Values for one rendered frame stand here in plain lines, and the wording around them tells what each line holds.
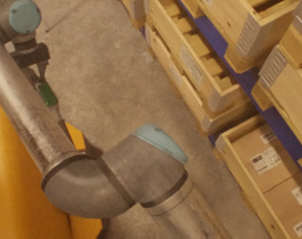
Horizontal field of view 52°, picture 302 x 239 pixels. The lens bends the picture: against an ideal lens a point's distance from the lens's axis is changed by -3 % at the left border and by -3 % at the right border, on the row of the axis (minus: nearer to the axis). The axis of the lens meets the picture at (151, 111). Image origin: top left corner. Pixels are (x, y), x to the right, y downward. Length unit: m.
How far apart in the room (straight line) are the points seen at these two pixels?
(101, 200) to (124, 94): 2.05
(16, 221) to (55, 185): 1.01
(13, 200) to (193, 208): 1.13
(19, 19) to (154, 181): 0.58
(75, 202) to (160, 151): 0.18
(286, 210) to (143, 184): 1.48
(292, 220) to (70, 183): 1.58
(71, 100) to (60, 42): 0.59
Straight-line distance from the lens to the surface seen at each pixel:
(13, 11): 0.93
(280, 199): 2.00
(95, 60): 2.78
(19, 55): 1.13
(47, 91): 1.08
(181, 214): 0.63
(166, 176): 0.60
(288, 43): 1.01
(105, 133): 2.50
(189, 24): 1.99
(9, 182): 1.64
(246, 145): 2.01
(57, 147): 0.66
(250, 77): 1.39
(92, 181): 0.59
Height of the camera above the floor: 2.35
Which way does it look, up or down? 68 degrees down
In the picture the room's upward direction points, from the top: 3 degrees counter-clockwise
